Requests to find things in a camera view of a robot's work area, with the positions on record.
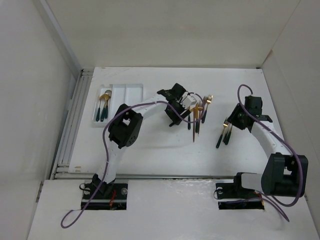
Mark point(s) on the gold knife green handle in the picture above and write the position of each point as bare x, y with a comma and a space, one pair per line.
191, 110
189, 122

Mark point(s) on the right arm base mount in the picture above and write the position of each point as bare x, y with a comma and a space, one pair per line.
232, 196

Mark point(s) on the gold knife green handle upright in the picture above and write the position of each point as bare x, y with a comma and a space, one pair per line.
189, 122

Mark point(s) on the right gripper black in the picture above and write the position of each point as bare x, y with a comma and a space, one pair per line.
232, 117

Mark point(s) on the silver spoon thin handle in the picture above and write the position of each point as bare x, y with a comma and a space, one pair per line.
108, 92

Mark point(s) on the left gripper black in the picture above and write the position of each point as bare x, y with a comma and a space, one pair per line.
183, 112

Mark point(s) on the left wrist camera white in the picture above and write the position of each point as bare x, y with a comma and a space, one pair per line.
188, 101

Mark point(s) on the aluminium rail frame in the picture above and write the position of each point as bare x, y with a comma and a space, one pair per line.
75, 109

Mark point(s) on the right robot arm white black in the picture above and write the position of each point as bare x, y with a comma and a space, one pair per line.
284, 174

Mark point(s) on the gold spoon green handle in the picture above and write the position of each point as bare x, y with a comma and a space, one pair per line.
106, 107
99, 110
103, 97

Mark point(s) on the gold fork green handle right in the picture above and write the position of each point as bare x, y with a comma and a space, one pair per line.
225, 125

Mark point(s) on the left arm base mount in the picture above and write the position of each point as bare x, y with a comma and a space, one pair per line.
111, 197

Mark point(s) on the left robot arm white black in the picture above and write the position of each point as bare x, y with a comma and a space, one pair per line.
123, 129

